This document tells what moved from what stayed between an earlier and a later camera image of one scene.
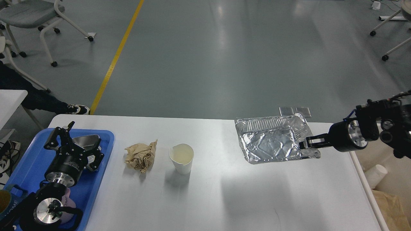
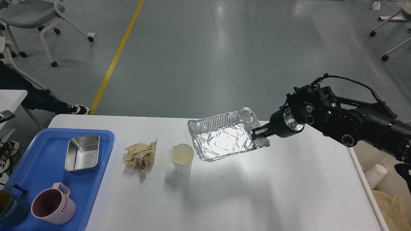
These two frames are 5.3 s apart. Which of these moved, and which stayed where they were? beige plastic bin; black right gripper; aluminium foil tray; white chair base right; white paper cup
Moved: aluminium foil tray; black right gripper
Stayed: white paper cup; white chair base right; beige plastic bin
